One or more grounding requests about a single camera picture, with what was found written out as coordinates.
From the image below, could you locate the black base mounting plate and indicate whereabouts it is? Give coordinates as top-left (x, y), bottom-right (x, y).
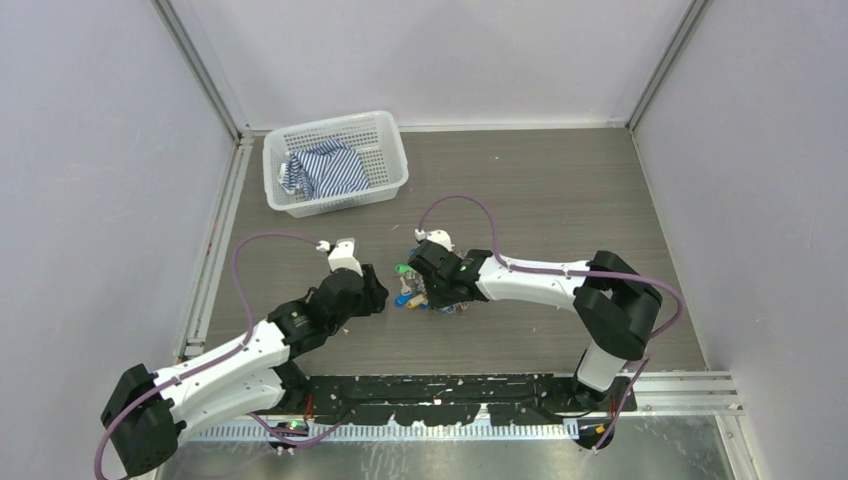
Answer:
top-left (272, 374), bottom-right (637, 427)

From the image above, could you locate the aluminium frame rail left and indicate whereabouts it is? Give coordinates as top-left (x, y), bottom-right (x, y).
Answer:
top-left (176, 130), bottom-right (255, 361)

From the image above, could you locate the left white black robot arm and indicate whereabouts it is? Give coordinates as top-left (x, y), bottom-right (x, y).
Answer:
top-left (101, 264), bottom-right (388, 477)

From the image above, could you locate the yellow key tag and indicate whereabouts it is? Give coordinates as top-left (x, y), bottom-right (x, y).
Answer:
top-left (405, 293), bottom-right (429, 309)

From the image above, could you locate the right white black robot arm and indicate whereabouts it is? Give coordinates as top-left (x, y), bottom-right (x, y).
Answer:
top-left (407, 240), bottom-right (663, 411)

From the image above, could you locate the blue key tag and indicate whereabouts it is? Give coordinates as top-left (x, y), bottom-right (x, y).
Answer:
top-left (394, 294), bottom-right (413, 307)

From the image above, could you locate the slotted cable duct strip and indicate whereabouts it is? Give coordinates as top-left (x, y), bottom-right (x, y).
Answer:
top-left (192, 418), bottom-right (579, 442)

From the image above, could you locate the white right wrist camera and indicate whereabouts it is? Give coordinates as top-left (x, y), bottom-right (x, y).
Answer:
top-left (414, 229), bottom-right (454, 252)

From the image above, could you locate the blue white striped cloth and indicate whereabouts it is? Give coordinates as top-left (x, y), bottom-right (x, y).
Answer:
top-left (278, 139), bottom-right (370, 201)

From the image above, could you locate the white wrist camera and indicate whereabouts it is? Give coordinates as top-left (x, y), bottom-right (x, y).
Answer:
top-left (414, 229), bottom-right (454, 252)
top-left (315, 238), bottom-right (363, 276)

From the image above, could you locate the white plastic perforated basket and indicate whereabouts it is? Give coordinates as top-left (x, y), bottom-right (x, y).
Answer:
top-left (262, 111), bottom-right (409, 218)

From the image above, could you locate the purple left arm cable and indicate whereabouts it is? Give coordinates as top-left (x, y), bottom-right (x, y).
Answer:
top-left (93, 231), bottom-right (346, 480)

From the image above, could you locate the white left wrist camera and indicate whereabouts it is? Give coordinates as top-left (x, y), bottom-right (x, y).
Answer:
top-left (315, 238), bottom-right (363, 276)

